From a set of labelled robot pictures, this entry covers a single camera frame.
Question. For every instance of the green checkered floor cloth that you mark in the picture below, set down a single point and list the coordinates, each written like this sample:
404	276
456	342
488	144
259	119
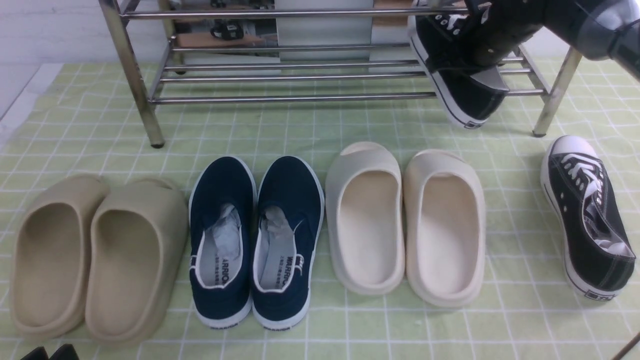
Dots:
81	118

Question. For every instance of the navy right slip-on shoe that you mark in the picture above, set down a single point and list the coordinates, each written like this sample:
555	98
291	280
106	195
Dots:
290	213

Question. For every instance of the black canvas sneaker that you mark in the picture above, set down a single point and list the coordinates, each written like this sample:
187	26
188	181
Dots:
597	255
468	91

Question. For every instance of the tan left slide slipper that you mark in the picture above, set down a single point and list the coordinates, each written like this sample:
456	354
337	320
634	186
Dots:
51	258

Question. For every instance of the tan slide slipper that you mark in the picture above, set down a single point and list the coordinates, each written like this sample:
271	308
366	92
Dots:
138	236
51	258

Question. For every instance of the steel shoe rack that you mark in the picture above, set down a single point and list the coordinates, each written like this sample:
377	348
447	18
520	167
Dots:
172	68

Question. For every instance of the navy left slip-on shoe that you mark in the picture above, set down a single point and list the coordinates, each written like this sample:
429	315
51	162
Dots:
221	207

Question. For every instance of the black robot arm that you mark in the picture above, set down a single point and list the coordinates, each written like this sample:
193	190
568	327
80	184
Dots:
597	29

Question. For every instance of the tan right slide slipper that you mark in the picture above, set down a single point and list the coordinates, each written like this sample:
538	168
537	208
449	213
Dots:
138	236

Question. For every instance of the navy slip-on shoe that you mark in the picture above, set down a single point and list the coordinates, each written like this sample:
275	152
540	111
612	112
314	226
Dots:
290	213
221	207

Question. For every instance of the cream left slide slipper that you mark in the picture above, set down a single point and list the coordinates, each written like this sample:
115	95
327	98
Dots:
363	189

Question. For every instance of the cream slide slipper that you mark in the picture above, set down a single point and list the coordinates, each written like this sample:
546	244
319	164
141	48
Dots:
363	189
446	223

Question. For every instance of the cream right slide slipper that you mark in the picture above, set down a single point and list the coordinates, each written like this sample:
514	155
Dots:
446	223

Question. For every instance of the black device behind rack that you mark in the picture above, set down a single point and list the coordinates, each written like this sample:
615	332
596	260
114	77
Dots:
227	30

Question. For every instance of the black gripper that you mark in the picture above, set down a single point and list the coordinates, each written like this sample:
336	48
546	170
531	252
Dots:
495	28

